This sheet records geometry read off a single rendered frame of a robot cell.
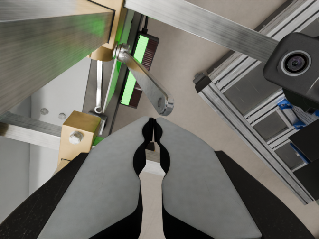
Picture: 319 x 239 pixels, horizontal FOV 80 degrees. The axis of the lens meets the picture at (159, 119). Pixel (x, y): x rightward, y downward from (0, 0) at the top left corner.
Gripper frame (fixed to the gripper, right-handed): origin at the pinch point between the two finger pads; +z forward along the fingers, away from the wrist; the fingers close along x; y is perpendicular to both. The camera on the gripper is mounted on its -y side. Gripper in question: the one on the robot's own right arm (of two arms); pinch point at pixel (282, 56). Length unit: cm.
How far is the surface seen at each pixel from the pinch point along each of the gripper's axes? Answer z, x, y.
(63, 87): 19, -27, -39
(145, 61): 11.7, -10.6, -19.6
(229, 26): -3.9, 0.8, -11.0
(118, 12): -5.2, -2.1, -24.1
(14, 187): 11, -62, -47
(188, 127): 83, -61, 23
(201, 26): -4.0, -0.3, -14.4
